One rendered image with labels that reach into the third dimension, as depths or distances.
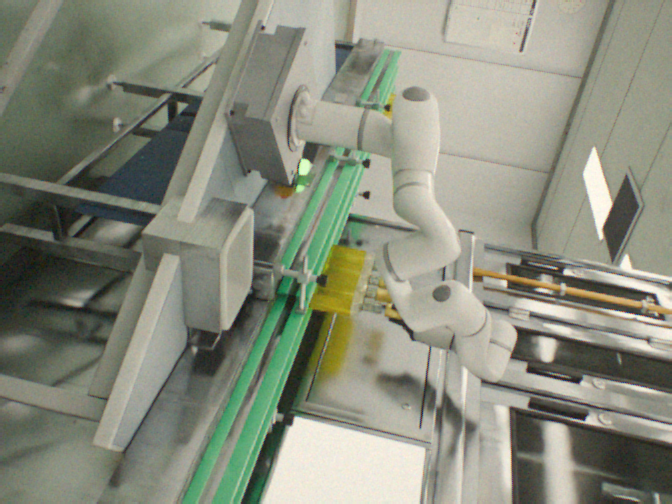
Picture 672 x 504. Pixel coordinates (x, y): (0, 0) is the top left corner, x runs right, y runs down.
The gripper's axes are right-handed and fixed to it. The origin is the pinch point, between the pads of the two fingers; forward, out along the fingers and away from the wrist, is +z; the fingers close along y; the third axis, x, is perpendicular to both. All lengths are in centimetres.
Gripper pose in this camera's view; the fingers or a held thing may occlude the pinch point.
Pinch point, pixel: (398, 313)
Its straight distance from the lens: 157.0
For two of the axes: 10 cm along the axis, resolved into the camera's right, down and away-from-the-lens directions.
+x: -4.5, 4.9, -7.5
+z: -8.9, -3.4, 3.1
